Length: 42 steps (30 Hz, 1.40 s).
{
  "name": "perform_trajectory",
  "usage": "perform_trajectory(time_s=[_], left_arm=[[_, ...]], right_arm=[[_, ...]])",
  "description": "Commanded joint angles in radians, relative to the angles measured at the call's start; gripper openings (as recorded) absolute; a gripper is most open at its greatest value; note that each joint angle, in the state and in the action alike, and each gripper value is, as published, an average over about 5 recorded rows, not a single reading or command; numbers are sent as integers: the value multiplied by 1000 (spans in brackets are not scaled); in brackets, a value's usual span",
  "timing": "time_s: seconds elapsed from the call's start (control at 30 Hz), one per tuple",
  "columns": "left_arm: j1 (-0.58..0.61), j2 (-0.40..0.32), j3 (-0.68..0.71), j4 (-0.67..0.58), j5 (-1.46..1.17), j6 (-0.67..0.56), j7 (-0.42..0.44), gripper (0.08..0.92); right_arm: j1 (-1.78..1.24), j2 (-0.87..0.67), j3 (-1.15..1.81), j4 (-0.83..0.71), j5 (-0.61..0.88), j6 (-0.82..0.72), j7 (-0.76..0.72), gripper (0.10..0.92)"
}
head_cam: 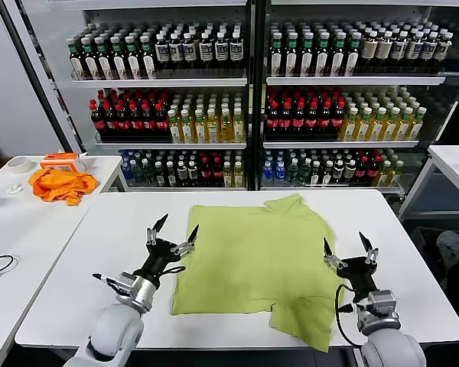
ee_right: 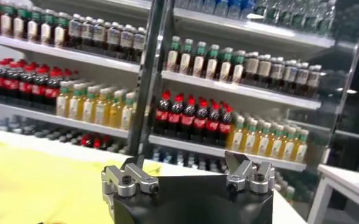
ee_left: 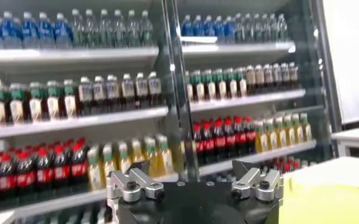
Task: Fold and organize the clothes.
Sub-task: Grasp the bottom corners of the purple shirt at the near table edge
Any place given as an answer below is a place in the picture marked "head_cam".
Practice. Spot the small white plastic object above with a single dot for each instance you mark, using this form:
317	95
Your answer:
14	188

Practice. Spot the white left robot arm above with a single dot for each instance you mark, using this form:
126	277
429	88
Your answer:
111	332

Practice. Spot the beige label dark drink bottle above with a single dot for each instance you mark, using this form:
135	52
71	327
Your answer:
368	51
383	50

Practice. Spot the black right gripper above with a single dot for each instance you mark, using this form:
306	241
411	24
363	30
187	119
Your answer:
357	275

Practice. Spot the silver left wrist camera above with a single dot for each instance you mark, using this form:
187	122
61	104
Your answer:
124	284

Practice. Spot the blue label dark drink bottle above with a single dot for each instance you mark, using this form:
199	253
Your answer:
428	49
221	50
206	50
176	51
236	50
414	50
399	50
162	51
189	50
441	49

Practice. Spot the light green t-shirt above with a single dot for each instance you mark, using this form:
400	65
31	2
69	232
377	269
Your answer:
252	260

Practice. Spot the black slanted door bar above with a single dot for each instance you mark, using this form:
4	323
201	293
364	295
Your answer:
37	76

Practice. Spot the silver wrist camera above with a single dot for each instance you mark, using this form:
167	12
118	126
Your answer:
378	300
124	284

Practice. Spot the black cabinet divider post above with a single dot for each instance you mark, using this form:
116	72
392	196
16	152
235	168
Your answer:
258	95

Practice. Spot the blue water bottle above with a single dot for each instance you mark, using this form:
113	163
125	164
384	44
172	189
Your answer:
267	172
280	172
126	170

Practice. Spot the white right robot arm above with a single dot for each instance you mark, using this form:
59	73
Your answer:
390	344

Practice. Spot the grey bundled bag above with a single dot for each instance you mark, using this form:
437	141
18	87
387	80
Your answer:
457	244

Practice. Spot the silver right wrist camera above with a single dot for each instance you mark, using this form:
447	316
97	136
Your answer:
378	300

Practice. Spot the green cap dark tea bottle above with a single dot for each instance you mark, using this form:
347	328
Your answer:
291	57
337	57
149	62
105	63
77	63
307	57
119	63
91	63
322	57
276	57
352	57
134	63

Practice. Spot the black bottle tray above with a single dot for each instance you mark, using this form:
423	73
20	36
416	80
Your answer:
134	137
302	137

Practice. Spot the white side table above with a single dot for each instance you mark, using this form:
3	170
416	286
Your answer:
455	160
99	164

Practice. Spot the yellow juice bottle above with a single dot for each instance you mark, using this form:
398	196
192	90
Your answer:
174	130
239	128
238	175
389	128
212	129
376	128
384	174
402	128
200	130
362	128
349	128
227	176
226	129
187	130
395	173
415	127

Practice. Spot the orange white carton box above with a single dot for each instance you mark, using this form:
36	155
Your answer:
59	162

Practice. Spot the glass door drinks cabinet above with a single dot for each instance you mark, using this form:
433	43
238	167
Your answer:
57	38
443	114

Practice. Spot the white tape roll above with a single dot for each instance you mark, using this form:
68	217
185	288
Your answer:
19	170

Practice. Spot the white metal shelf board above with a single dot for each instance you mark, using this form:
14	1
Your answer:
355	80
137	4
367	2
157	83
340	144
183	188
168	145
329	189

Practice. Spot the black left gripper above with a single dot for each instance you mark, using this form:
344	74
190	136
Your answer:
158	256

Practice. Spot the orange crumpled cloth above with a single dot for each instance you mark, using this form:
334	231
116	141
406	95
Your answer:
61	185

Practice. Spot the red cap cola bottle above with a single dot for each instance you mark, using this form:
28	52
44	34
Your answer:
136	123
286	122
161	123
110	123
373	170
97	122
123	123
149	123
361	171
206	172
273	122
299	122
312	122
217	172
337	121
325	122

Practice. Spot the white label black bottle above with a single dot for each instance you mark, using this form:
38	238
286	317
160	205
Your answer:
181	172
350	169
192	171
338	170

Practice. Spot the green water bottle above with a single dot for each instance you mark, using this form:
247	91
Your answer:
292	173
304	173

